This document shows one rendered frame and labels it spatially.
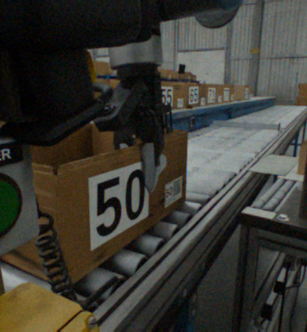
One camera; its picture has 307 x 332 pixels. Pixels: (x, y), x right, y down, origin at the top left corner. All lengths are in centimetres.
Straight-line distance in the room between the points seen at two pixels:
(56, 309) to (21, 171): 9
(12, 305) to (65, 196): 20
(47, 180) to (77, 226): 8
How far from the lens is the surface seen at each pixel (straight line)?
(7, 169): 19
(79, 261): 45
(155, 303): 48
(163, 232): 60
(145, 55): 50
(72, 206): 41
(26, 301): 23
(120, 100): 47
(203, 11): 51
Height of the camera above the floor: 101
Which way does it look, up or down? 16 degrees down
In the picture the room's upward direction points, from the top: straight up
